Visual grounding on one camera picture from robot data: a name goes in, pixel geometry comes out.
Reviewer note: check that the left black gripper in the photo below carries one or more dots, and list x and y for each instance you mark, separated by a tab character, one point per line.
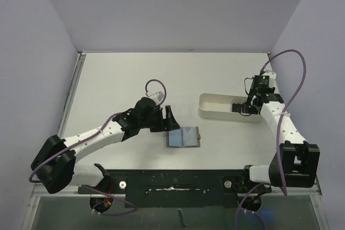
167	124

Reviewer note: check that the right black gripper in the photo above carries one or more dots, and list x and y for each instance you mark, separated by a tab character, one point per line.
249	105

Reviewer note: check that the grey blue card holder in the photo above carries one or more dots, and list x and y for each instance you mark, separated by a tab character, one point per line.
185	137

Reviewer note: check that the white plastic tray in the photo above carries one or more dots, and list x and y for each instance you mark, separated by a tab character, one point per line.
219	107

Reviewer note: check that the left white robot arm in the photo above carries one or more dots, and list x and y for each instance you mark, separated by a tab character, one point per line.
57	164

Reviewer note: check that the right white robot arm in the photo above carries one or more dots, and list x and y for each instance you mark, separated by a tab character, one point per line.
295	162

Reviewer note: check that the stack of dark cards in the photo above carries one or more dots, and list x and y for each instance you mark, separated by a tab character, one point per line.
237	108

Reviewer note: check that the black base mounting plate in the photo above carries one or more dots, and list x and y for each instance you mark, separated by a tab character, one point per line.
175	188

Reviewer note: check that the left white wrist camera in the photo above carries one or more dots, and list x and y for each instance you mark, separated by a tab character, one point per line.
156	96

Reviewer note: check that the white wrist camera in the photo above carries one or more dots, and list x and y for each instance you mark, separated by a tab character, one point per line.
156	96
271	77

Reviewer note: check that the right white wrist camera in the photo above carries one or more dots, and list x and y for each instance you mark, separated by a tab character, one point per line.
271	77

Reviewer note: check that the left aluminium rail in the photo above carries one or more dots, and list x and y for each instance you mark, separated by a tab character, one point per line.
71	92

